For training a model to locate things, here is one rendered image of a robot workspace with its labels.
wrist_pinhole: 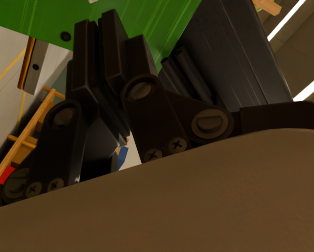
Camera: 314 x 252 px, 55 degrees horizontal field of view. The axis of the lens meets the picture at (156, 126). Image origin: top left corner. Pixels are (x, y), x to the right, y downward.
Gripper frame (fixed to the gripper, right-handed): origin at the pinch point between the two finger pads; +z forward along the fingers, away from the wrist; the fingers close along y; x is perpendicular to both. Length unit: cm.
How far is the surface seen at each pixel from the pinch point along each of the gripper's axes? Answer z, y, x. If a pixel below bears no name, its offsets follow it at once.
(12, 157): 330, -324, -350
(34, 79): 29.4, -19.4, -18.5
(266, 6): 229, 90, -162
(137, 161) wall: 400, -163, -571
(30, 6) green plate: 18.4, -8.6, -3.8
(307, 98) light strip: 257, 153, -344
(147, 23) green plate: 17.8, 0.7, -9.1
